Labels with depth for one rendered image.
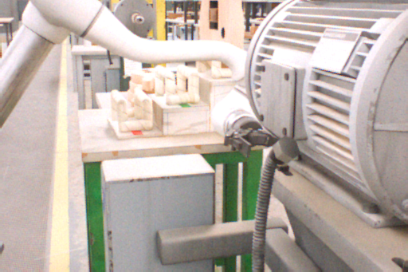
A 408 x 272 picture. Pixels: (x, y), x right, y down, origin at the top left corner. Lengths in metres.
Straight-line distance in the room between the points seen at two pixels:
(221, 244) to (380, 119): 0.35
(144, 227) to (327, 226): 0.28
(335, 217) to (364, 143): 0.14
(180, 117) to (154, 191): 0.96
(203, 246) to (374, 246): 0.28
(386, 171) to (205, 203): 0.33
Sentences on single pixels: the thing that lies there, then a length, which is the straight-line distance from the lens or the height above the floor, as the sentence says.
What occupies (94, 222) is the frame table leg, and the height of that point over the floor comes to 0.71.
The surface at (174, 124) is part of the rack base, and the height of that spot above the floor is 0.97.
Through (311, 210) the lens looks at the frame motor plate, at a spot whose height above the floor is 1.12.
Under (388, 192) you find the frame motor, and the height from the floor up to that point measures 1.18.
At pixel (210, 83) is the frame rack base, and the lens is 1.69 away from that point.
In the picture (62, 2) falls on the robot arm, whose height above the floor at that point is 1.35.
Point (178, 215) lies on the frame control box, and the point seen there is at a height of 1.06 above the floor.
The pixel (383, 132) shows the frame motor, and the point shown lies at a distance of 0.50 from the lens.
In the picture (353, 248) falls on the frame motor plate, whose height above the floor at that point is 1.12.
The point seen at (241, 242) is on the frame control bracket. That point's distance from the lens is 0.76.
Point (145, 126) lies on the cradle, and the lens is 1.69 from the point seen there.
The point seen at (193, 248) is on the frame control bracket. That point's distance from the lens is 0.74.
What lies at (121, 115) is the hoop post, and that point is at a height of 1.00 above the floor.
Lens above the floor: 1.36
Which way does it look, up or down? 13 degrees down
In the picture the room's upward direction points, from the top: straight up
